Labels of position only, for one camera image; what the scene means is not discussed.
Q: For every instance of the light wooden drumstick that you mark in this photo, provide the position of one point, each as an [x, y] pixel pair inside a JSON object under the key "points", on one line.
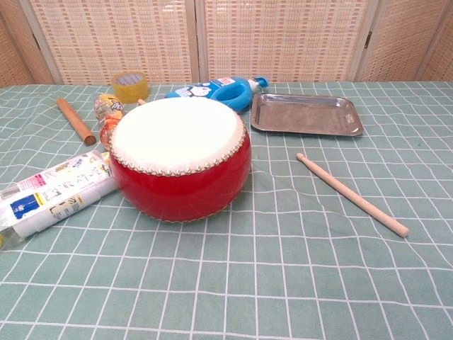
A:
{"points": [[354, 196], [141, 102]]}

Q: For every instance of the red drum white top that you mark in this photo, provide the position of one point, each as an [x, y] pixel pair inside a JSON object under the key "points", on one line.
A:
{"points": [[177, 184]]}

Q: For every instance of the stainless steel tray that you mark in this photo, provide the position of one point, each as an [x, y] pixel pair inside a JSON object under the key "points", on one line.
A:
{"points": [[304, 117]]}

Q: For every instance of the blue detergent pump bottle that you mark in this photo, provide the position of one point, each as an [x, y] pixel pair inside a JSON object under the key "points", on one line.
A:
{"points": [[230, 93]]}

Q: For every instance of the green checked tablecloth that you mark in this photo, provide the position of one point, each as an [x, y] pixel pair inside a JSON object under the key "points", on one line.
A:
{"points": [[247, 283]]}

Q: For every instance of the yellow packing tape roll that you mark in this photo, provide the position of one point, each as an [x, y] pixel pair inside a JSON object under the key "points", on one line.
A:
{"points": [[131, 91]]}

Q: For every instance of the orange drink bottle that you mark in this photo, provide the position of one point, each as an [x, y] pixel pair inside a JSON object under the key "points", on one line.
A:
{"points": [[109, 106]]}

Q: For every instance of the brown wooden rolling pin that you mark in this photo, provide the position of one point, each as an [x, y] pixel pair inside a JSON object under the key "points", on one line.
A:
{"points": [[76, 120]]}

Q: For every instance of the bamboo folding screen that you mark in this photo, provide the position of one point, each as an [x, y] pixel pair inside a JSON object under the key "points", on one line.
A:
{"points": [[124, 42]]}

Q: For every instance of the white plastic snack package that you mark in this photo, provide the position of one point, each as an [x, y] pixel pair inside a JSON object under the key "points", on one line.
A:
{"points": [[53, 198]]}

